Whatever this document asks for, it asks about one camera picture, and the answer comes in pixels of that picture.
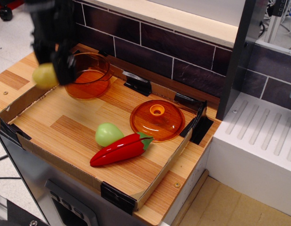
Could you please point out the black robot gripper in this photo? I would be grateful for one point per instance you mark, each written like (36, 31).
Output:
(54, 35)

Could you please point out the yellow plastic potato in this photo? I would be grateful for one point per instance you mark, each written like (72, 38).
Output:
(45, 77)

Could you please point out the orange transparent pot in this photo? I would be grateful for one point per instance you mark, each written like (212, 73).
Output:
(93, 74)

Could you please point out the cardboard fence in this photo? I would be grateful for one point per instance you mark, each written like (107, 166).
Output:
(60, 130)

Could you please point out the orange transparent pot lid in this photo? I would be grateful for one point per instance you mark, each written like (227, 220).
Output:
(157, 118)

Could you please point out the black caster wheel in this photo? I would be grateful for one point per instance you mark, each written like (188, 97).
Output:
(6, 13)

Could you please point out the green plastic pear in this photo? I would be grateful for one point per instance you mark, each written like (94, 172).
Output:
(107, 133)

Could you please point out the red plastic chili pepper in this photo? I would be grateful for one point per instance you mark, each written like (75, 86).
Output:
(128, 147)

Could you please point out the toy oven front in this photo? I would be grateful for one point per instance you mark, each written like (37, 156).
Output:
(62, 200)

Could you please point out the white drying rack sink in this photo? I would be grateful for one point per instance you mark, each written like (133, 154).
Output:
(251, 152)

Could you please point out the dark grey vertical post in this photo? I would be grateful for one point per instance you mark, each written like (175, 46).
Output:
(247, 34)

